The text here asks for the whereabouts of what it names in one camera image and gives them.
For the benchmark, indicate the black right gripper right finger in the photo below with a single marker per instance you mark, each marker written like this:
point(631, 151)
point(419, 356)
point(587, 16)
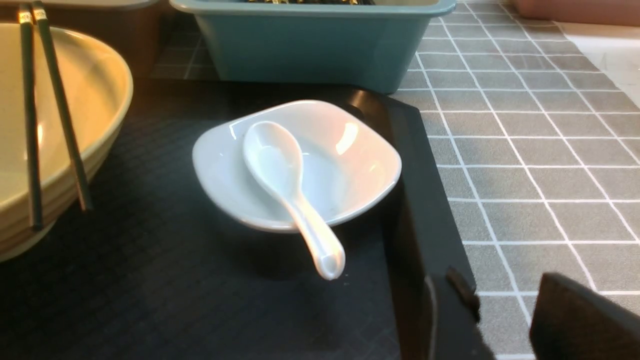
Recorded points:
point(572, 322)

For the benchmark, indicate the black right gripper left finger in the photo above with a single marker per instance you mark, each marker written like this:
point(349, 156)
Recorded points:
point(438, 318)

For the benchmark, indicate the white square sauce dish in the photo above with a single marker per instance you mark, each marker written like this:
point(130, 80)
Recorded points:
point(347, 167)

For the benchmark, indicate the white ceramic soup spoon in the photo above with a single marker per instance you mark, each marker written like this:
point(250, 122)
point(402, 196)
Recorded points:
point(275, 160)

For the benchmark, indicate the yellow noodle bowl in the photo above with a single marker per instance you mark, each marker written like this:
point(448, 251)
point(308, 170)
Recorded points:
point(98, 86)

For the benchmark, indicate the dark green chopstick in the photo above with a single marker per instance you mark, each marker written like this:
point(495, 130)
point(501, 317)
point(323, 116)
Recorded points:
point(26, 26)
point(76, 162)

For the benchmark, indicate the grey checkered tablecloth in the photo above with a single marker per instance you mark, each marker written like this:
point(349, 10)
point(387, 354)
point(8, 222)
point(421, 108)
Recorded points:
point(539, 154)

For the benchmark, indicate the teal plastic chopstick bin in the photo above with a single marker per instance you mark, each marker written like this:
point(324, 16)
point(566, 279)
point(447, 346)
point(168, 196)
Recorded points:
point(366, 43)

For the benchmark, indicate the black plastic serving tray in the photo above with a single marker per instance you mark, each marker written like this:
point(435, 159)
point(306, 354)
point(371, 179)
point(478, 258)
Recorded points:
point(157, 272)

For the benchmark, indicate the pink container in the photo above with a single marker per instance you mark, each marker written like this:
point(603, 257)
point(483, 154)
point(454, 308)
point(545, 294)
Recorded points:
point(623, 13)

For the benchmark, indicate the brown plastic spoon bin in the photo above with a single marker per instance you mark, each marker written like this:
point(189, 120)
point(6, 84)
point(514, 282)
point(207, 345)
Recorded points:
point(137, 29)

